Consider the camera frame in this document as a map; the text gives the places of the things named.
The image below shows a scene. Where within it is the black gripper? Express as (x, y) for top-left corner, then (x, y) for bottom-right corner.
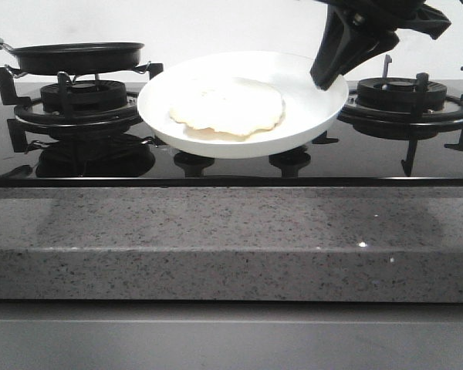
(310, 0), (451, 90)

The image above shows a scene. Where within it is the white round plate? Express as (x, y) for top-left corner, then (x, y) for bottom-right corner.
(137, 51), (349, 159)

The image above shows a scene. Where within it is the fried egg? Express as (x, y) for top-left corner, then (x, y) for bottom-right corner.
(169, 77), (285, 138)

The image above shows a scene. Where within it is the black frying pan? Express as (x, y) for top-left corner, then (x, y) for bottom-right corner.
(0, 38), (144, 76)

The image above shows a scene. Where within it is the right black gas burner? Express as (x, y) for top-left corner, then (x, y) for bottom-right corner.
(356, 77), (447, 112)

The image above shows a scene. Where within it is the black gas burner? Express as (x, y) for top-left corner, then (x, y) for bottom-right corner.
(356, 77), (447, 112)
(40, 80), (127, 113)

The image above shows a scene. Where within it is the right black pan support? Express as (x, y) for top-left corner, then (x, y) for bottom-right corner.
(312, 55), (463, 177)

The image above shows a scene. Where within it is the left black gas burner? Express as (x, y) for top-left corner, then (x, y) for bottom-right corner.
(40, 80), (127, 113)

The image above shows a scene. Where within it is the black glass cooktop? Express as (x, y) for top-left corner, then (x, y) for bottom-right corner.
(0, 98), (463, 187)

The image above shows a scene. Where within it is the grey cabinet front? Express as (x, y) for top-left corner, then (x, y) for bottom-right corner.
(0, 301), (463, 369)

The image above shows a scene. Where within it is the silver wire pan rack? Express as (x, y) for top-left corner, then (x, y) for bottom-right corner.
(0, 58), (151, 86)

